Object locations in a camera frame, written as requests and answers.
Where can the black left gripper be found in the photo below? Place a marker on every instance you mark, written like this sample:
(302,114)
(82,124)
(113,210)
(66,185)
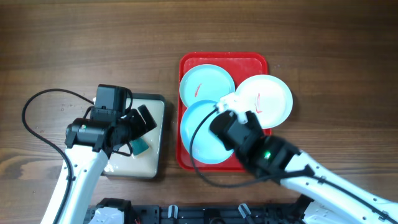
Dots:
(140,127)

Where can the green yellow sponge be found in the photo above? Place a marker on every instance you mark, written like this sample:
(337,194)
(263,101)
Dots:
(138,146)

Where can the white plate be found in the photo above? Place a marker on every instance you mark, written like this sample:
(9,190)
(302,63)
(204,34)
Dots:
(268,97)

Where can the light blue plate front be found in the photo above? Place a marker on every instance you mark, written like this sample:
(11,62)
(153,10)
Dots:
(207,148)

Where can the light blue plate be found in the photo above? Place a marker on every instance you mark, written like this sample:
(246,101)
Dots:
(207,148)
(205,82)

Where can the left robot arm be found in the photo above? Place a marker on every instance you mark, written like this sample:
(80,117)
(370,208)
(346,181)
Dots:
(90,144)

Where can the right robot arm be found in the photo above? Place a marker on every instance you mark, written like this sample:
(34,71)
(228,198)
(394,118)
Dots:
(330,198)

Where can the red plastic tray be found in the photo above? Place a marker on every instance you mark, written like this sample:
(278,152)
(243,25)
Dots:
(240,65)

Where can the black tray with soapy water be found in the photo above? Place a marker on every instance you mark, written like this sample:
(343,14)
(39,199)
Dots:
(145,164)

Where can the light blue plate rear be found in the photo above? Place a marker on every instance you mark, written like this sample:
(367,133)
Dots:
(205,82)

